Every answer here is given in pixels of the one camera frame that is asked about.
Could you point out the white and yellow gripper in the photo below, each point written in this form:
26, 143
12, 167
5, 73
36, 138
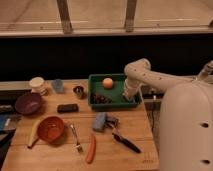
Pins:
129, 94

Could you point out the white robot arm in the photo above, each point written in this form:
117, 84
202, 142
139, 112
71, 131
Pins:
186, 115

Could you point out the green plastic tray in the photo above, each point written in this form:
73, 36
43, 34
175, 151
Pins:
115, 94

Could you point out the orange ball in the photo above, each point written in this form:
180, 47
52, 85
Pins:
107, 83

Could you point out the dark small object beside sponge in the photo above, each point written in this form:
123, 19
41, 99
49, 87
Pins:
111, 121

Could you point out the brown pine cone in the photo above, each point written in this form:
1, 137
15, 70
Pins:
100, 99

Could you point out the blue grey sponge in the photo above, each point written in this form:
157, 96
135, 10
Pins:
99, 122

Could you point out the small metal cup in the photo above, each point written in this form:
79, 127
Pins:
79, 92

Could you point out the black rectangular block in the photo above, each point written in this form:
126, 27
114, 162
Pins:
65, 108

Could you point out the orange carrot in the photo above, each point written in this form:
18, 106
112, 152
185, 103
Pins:
92, 150

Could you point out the metal fork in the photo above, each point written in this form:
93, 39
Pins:
77, 143

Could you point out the blue plastic cup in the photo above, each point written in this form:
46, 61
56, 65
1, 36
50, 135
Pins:
57, 85

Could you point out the red orange bowl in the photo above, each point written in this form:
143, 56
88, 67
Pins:
50, 129

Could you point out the white stacked cup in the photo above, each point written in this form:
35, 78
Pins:
37, 85

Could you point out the purple bowl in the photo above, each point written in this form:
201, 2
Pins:
28, 103

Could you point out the yellow banana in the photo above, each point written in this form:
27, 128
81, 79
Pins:
33, 134

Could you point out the blue object at left edge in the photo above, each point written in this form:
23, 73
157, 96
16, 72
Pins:
9, 122

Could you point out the black handled peeler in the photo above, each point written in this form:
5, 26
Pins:
125, 141

